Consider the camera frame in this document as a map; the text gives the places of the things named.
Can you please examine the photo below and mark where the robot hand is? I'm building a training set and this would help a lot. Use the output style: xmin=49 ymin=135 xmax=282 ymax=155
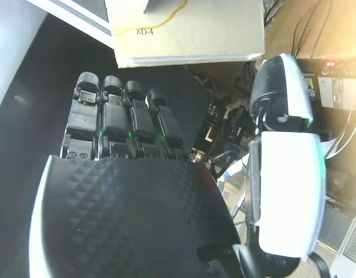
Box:
xmin=28 ymin=53 xmax=328 ymax=278

